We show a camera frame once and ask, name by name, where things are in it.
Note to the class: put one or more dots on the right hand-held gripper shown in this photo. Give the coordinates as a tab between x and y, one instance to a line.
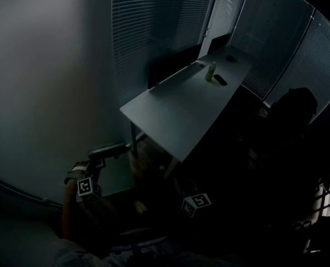
198	203

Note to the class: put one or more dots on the narrow black desk divider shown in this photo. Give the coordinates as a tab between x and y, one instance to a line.
217	44

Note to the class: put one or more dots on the grey chest-worn device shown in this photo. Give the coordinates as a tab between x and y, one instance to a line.
142	243

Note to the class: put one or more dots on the person's left forearm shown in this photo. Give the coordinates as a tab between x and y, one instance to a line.
67	210

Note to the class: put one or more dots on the person's grey shirt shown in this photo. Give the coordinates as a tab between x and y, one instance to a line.
70	254

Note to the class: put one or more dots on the glass partition panel with blinds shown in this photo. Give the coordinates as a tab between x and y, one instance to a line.
320	60
223	10
154	18
273	37

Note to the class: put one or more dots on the green bottle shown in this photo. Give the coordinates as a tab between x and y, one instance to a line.
210	72

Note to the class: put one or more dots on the black phone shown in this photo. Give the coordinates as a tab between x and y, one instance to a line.
220	80

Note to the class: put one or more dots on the person's shoe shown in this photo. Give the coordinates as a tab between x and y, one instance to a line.
140	207

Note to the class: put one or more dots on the black computer mouse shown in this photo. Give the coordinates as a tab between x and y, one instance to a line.
230	57

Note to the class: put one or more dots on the white office desk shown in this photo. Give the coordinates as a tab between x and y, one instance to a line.
176	113

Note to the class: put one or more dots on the dark office chair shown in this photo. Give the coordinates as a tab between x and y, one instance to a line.
295	107

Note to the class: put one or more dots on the black mesh office chair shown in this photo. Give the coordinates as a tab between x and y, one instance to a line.
324	199

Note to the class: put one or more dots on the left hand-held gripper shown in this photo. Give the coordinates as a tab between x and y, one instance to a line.
88	189

